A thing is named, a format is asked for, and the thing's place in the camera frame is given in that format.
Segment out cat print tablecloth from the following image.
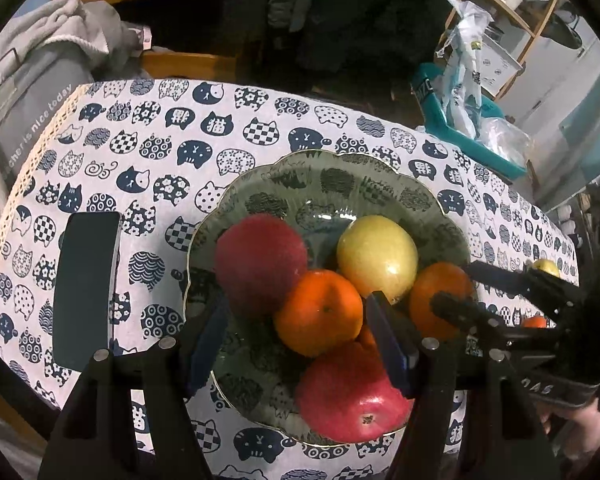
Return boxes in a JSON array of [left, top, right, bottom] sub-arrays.
[[0, 79, 581, 480]]

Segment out grey clothes pile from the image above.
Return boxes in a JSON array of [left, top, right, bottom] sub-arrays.
[[0, 50, 88, 196]]

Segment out teal plastic basket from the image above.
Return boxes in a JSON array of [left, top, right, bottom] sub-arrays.
[[411, 62, 528, 181]]

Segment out wooden drawer box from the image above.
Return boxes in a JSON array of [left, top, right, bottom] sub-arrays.
[[140, 52, 238, 83]]

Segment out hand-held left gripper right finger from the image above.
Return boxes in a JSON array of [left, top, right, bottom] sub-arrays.
[[365, 290, 561, 480]]

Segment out white appliance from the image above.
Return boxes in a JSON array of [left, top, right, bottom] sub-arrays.
[[510, 0, 600, 201]]

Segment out red apple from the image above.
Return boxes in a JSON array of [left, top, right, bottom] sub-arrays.
[[215, 213, 309, 317], [295, 342, 415, 443]]

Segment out tall white plastic bag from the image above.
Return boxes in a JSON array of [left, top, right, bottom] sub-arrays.
[[435, 0, 493, 141]]

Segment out yellow apple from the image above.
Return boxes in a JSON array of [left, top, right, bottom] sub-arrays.
[[336, 215, 419, 306]]

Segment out wooden shelf rack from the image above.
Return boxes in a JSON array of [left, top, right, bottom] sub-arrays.
[[445, 0, 563, 101]]

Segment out dark grey clothing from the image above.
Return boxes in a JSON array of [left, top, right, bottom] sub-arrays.
[[80, 0, 153, 58]]

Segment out person's right hand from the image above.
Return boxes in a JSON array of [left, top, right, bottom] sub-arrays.
[[540, 402, 600, 461]]

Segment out small yellow fruit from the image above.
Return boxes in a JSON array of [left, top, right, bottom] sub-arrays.
[[530, 258, 561, 278]]

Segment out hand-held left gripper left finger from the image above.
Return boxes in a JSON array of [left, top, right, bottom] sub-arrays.
[[42, 287, 231, 480]]

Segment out clear plastic bag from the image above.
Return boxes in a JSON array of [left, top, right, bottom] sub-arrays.
[[475, 116, 533, 168]]

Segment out white printed box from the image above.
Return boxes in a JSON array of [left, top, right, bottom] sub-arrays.
[[475, 35, 523, 96]]

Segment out green glass plate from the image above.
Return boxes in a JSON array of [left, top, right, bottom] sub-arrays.
[[182, 150, 473, 448]]

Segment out hanging dark clothes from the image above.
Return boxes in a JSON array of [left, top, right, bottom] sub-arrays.
[[220, 0, 456, 101]]

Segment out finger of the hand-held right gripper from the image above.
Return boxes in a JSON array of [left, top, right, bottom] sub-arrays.
[[462, 260, 581, 307], [430, 290, 522, 344]]

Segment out black smartphone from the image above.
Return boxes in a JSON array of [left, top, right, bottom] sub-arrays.
[[52, 211, 123, 372]]

